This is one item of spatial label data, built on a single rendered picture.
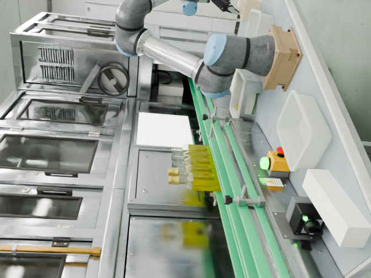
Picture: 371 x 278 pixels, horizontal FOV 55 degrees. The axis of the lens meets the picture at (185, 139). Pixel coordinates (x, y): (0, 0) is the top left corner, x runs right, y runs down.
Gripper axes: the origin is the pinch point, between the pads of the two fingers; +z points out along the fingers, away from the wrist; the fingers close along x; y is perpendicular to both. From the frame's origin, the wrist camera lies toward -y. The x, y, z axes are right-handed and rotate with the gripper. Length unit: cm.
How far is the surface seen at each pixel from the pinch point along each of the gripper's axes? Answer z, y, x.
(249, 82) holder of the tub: -1.5, -46.4, 12.3
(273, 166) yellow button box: -2, -97, 5
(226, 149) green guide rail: -14, -80, 19
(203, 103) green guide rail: -13, -22, 53
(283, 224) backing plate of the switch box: -5, -121, 0
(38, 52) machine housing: -117, 22, 63
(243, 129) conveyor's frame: -4, -66, 23
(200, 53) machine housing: -13, 24, 53
